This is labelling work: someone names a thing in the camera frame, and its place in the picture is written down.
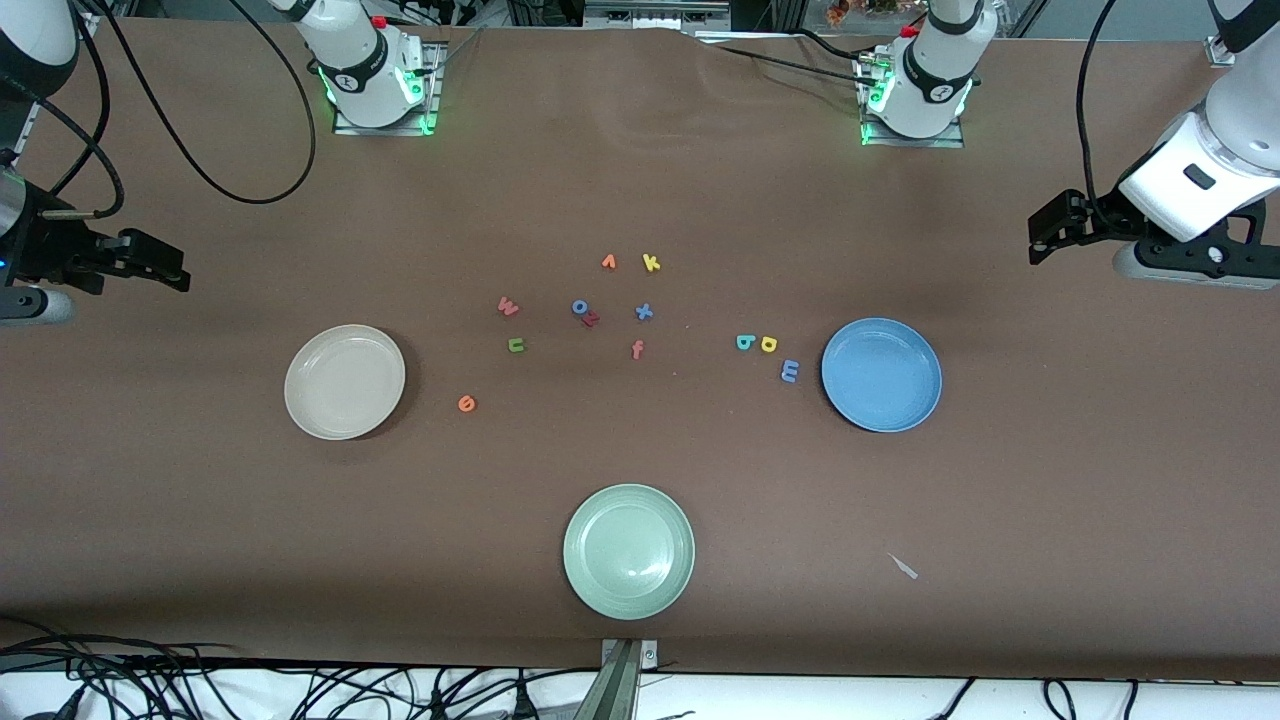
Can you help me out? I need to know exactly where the black cable on table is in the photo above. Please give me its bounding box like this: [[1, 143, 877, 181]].
[[690, 28, 881, 91]]

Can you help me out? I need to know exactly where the beige brown plate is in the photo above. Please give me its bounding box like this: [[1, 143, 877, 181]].
[[284, 324, 407, 441]]

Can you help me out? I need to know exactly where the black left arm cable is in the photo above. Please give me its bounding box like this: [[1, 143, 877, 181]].
[[1075, 0, 1126, 236]]

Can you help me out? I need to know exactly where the black floor cable bundle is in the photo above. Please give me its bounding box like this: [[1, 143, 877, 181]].
[[0, 615, 601, 720]]

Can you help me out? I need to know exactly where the grey metal beam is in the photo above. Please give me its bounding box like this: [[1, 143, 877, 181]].
[[585, 0, 731, 31]]

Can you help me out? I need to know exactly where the aluminium frame rail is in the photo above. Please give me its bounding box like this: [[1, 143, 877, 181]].
[[12, 95, 46, 166]]

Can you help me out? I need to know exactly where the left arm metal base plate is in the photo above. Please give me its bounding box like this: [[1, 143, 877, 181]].
[[855, 55, 966, 149]]

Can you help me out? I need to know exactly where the green plate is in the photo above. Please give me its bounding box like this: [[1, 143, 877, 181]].
[[563, 484, 696, 621]]

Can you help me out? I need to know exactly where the blue plate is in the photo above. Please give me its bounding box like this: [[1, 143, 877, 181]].
[[821, 317, 943, 433]]

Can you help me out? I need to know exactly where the long black looping cable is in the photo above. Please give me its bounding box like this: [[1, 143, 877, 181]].
[[95, 0, 318, 206]]

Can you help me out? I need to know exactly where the brown table cover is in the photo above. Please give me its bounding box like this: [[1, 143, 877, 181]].
[[0, 15, 1280, 683]]

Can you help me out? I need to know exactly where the metal table edge bracket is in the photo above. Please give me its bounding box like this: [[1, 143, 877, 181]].
[[598, 638, 659, 720]]

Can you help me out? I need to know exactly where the orange dried plant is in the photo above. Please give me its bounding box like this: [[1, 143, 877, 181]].
[[825, 0, 926, 26]]

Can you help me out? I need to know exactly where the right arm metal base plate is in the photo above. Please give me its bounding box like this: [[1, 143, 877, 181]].
[[332, 40, 442, 136]]

